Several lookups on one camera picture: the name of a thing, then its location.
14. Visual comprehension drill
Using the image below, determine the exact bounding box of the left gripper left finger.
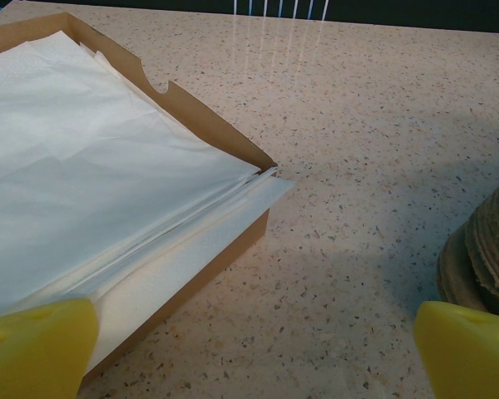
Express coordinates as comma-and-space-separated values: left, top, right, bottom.
0, 297, 99, 399

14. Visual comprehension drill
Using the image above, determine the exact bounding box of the white paper napkin stack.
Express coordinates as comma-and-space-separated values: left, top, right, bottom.
0, 29, 297, 323

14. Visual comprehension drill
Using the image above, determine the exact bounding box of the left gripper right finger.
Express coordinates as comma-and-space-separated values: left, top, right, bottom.
413, 301, 499, 399

